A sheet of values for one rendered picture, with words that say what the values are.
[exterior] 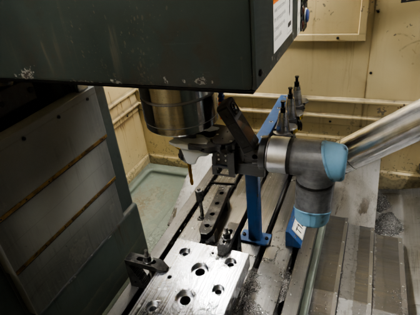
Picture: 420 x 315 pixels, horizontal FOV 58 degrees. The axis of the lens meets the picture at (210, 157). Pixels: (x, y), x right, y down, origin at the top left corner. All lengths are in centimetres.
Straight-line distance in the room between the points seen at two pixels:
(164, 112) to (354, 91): 119
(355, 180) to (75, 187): 118
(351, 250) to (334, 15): 92
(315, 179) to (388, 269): 81
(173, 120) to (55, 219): 58
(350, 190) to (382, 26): 68
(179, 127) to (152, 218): 125
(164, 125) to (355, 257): 97
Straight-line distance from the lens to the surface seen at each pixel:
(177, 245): 118
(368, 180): 182
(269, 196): 148
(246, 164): 80
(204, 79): 62
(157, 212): 199
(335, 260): 146
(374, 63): 175
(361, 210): 174
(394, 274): 150
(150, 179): 226
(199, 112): 75
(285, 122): 121
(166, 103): 73
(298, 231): 128
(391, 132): 85
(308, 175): 76
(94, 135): 126
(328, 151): 75
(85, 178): 127
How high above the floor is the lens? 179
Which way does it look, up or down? 31 degrees down
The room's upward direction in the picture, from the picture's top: 7 degrees counter-clockwise
